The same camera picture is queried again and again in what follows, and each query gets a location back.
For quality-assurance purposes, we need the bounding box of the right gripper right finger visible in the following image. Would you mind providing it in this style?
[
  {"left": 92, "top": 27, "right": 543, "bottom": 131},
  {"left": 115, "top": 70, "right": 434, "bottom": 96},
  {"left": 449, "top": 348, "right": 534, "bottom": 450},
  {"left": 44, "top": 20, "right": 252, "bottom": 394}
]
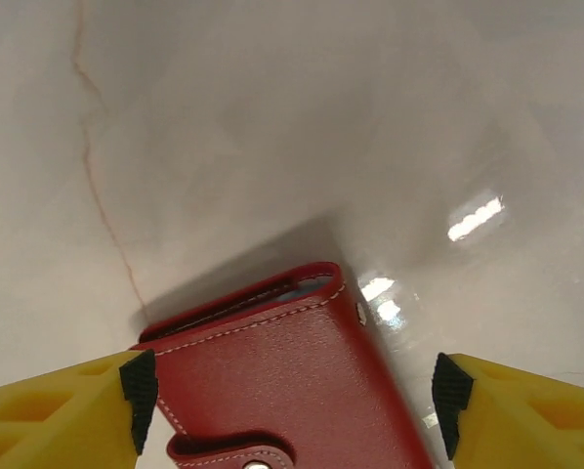
[{"left": 431, "top": 351, "right": 584, "bottom": 469}]

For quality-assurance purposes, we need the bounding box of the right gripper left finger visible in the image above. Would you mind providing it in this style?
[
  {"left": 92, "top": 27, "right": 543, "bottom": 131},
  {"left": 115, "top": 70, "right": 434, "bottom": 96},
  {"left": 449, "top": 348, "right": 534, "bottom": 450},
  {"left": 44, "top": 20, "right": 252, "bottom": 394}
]
[{"left": 0, "top": 347, "right": 159, "bottom": 469}]

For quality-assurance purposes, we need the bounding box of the red leather wallet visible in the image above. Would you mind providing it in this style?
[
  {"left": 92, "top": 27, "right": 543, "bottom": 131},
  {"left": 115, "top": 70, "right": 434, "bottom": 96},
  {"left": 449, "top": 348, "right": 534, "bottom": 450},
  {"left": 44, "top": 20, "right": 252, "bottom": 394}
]
[{"left": 130, "top": 261, "right": 439, "bottom": 469}]

